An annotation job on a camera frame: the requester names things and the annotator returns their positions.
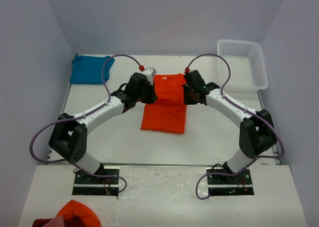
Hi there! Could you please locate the orange t shirt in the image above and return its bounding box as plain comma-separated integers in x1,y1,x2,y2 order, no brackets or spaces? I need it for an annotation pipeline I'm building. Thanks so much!
141,73,187,134

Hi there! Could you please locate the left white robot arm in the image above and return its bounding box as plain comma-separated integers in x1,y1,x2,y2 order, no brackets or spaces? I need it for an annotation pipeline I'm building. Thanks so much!
48,68,157,184

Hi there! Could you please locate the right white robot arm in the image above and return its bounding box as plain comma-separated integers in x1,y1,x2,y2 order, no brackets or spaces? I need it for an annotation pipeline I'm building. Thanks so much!
183,70,278,184

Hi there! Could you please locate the white plastic basket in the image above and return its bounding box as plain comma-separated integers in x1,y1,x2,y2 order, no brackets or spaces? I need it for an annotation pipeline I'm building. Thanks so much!
217,39,268,93

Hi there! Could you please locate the folded blue t shirt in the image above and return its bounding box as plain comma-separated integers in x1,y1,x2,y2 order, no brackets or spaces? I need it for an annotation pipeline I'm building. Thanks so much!
69,55,110,85

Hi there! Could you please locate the orange cloth in pile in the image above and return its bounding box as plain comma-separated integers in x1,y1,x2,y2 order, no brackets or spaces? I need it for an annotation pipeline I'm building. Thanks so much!
56,200,101,227

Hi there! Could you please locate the pink cloth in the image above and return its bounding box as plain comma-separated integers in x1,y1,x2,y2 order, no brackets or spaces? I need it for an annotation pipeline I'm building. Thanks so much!
43,216,65,227

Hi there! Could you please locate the dark red cloth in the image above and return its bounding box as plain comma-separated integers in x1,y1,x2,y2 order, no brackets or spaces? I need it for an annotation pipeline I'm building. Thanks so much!
32,219,51,227

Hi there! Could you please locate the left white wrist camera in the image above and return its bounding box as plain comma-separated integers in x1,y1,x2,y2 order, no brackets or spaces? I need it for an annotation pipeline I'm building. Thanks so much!
143,67,157,82

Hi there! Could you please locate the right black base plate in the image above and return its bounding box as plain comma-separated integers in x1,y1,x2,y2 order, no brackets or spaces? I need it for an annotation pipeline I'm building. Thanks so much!
206,167,254,196

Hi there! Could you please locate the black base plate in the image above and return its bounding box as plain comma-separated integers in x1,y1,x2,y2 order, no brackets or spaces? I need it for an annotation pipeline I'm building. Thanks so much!
206,167,254,196
72,169,119,197

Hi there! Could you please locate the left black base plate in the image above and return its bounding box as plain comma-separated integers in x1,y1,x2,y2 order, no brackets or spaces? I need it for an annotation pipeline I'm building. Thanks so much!
72,169,119,197

